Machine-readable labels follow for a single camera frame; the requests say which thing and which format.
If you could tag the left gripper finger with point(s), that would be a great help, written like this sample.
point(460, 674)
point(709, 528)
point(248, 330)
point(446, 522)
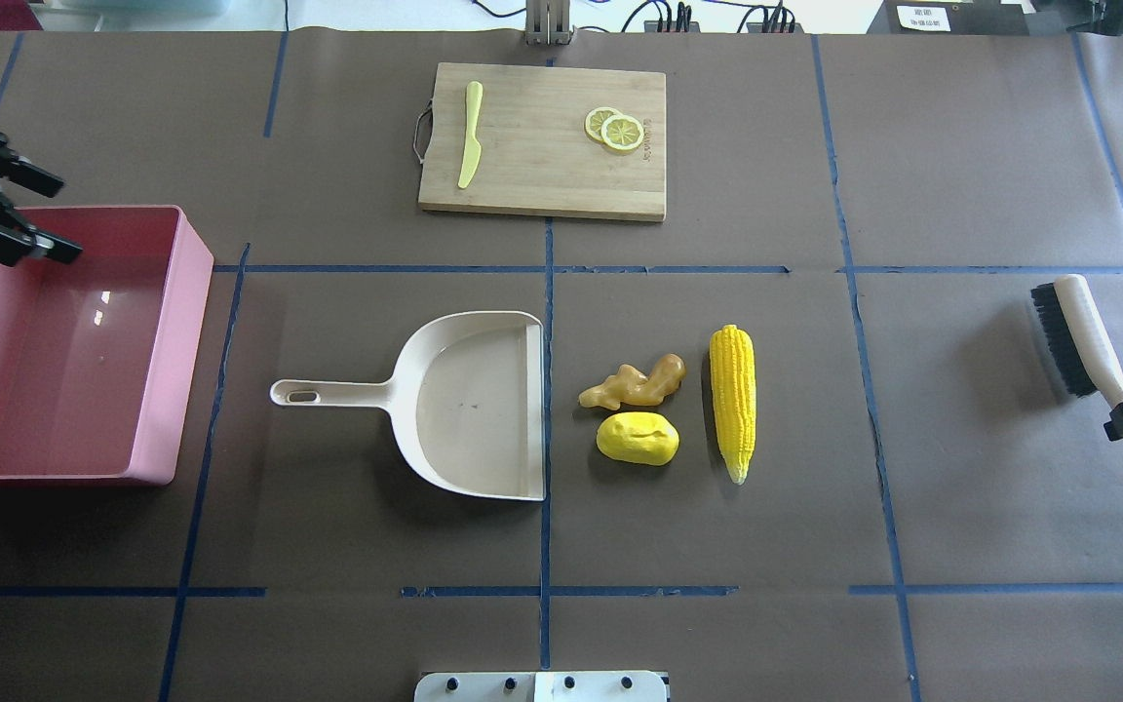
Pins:
point(22, 172)
point(19, 240)

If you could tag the white brush black bristles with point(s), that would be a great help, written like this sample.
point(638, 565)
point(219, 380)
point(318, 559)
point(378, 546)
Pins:
point(1077, 339)

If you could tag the yellow corn cob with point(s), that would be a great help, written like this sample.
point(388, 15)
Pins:
point(732, 369)

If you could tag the beige plastic dustpan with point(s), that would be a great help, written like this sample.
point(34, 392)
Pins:
point(465, 400)

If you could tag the brown toy ginger root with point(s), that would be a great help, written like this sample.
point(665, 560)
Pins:
point(631, 387)

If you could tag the pink plastic bin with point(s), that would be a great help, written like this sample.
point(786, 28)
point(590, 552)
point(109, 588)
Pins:
point(97, 357)

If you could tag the black box on desk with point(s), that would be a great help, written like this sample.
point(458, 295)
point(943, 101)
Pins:
point(968, 18)

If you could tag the yellow plastic knife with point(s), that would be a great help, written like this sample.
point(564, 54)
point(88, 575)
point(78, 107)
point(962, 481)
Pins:
point(472, 148)

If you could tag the wooden cutting board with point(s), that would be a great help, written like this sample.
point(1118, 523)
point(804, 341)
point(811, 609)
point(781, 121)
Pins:
point(536, 159)

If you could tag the white mounting column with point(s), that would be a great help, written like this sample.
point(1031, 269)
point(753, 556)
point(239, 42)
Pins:
point(598, 685)

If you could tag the aluminium frame post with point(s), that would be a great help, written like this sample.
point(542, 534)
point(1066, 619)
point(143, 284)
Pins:
point(548, 23)

